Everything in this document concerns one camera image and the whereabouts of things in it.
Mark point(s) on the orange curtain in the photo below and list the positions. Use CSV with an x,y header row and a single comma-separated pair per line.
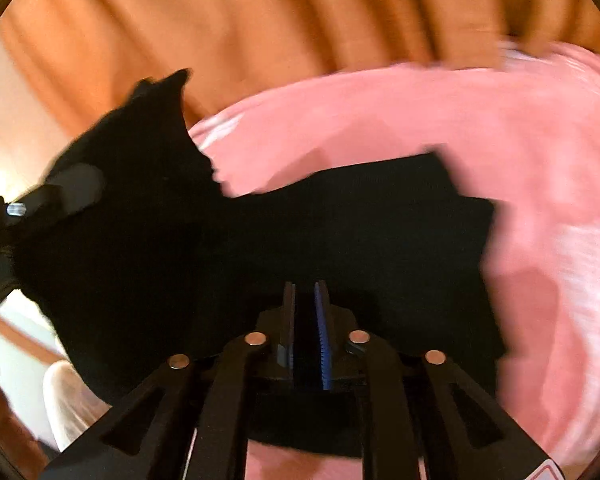
x,y
82,57

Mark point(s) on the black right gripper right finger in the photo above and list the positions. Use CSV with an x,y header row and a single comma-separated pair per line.
x,y
420,417

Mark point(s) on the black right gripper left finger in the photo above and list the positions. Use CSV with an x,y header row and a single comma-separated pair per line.
x,y
184,421

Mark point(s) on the pink fleece blanket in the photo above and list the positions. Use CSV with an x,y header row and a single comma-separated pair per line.
x,y
526,136

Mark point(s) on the black knit garment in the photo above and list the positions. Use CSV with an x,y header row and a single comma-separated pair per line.
x,y
166,263

